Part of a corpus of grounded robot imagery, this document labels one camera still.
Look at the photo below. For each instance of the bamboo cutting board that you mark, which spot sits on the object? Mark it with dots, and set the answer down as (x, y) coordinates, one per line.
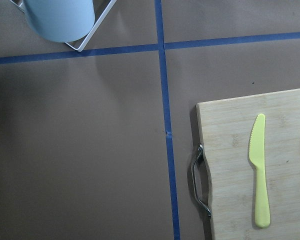
(225, 128)

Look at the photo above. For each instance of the yellow plastic knife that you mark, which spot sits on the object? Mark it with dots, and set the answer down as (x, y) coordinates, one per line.
(256, 154)

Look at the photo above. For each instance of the light blue cup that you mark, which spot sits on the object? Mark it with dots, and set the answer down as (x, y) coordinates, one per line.
(60, 21)

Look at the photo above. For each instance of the metal cutting board handle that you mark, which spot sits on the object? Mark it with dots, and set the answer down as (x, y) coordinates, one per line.
(194, 169)

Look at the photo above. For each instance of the white wire rack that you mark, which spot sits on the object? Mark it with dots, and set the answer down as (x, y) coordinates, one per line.
(101, 10)

